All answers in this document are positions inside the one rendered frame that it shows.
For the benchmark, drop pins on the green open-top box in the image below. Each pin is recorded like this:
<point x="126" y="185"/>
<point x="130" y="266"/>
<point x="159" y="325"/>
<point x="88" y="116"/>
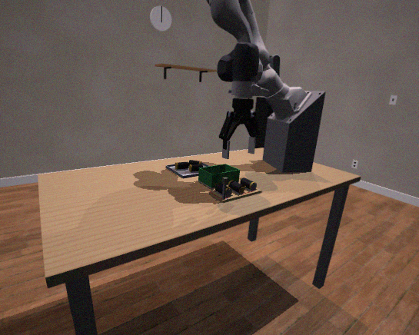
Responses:
<point x="214" y="174"/>

